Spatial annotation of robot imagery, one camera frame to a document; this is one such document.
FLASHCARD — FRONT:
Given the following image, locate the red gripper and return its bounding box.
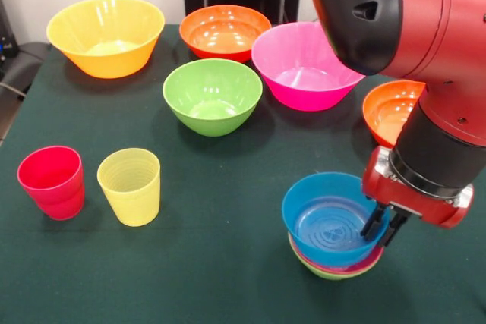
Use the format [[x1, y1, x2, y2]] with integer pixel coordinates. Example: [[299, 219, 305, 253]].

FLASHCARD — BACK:
[[360, 145, 475, 248]]

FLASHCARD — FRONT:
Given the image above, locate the blue bowl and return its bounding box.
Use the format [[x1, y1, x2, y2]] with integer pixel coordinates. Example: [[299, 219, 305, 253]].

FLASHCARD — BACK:
[[281, 172, 391, 268]]

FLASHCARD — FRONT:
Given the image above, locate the small green bowl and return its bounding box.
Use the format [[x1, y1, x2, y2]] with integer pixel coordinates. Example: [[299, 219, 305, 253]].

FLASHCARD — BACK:
[[292, 247, 377, 281]]

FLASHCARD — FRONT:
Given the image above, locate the small red bowl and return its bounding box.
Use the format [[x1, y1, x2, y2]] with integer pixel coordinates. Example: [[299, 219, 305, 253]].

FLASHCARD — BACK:
[[287, 231, 384, 275]]

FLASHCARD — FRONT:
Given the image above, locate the large green bowl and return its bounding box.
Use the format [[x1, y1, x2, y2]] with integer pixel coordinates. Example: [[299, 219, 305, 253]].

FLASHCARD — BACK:
[[162, 58, 264, 137]]

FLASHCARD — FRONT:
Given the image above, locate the orange shallow bowl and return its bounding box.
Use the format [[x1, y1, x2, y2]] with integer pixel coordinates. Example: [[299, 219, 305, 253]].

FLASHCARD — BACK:
[[178, 5, 273, 64], [361, 80, 427, 149]]

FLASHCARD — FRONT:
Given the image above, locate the large pink bowl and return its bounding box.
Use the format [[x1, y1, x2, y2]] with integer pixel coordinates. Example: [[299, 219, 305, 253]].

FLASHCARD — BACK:
[[251, 22, 366, 112]]

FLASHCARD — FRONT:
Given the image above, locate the dark green tablecloth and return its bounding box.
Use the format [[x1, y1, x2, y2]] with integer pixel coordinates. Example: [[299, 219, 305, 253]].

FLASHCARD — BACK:
[[0, 24, 486, 324]]

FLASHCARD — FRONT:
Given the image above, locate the yellow cup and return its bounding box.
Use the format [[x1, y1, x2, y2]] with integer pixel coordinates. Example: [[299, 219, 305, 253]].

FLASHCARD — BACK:
[[96, 148, 162, 228]]

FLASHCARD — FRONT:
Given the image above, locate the red cup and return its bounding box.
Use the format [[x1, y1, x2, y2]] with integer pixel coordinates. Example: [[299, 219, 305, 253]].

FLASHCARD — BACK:
[[17, 145, 84, 207], [34, 184, 86, 222]]

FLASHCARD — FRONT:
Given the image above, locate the large yellow-orange bowl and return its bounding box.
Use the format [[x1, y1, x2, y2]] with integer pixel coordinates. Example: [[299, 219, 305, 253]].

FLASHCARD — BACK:
[[46, 0, 166, 80]]

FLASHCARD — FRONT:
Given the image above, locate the dark grey seat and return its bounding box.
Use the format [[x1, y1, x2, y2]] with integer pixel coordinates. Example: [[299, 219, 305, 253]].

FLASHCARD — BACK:
[[0, 41, 52, 99]]

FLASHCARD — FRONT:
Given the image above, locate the black equipment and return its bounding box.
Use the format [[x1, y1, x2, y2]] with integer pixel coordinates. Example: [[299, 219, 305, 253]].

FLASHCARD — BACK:
[[0, 0, 20, 59]]

